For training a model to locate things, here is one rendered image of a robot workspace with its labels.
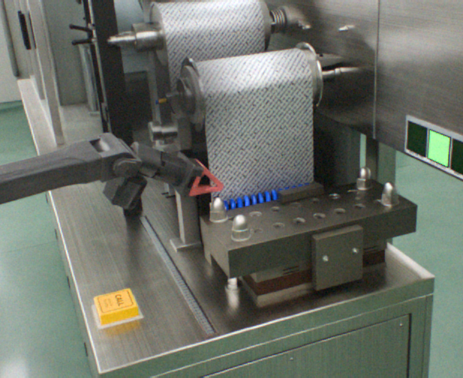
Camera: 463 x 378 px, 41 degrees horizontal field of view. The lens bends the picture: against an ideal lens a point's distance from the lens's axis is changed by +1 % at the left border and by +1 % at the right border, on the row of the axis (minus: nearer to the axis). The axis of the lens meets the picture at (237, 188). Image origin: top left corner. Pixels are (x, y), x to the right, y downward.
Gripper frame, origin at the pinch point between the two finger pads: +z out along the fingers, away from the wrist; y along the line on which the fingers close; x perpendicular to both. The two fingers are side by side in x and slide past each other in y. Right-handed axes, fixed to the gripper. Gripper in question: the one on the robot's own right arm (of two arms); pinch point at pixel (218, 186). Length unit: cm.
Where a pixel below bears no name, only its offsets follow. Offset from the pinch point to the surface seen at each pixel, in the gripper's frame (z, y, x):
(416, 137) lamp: 20.1, 23.8, 25.3
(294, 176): 15.5, 0.2, 7.5
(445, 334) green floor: 147, -54, -39
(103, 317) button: -16.7, 13.5, -27.1
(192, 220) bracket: 1.6, -7.8, -11.0
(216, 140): -4.7, 0.2, 8.7
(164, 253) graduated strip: -1.3, -7.8, -20.2
